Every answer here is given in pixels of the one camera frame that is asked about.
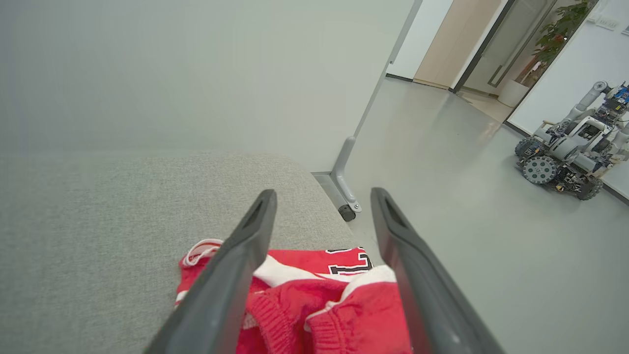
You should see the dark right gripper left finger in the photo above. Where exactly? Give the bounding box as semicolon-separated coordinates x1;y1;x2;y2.
143;189;278;354

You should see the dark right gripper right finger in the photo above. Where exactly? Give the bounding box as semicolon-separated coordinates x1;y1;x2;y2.
371;187;505;354

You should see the red Bulls jersey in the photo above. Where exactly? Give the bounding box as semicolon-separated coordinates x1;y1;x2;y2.
236;265;413;354
174;238;376;308

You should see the grey fabric sofa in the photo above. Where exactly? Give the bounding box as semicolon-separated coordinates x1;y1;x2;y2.
0;151;362;354

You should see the grey wheeled robot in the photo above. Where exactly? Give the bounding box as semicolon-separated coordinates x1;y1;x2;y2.
515;80;629;201

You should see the green plant in white pot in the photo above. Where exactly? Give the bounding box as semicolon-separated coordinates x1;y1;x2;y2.
497;0;598;108

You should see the grey partition post with caster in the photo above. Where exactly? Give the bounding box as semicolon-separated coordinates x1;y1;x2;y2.
312;0;424;223

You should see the glass door dark frame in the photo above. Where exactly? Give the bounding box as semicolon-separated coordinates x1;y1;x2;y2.
450;0;566;96

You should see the white wall switch plate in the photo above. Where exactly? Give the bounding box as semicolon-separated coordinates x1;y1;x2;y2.
593;13;621;31

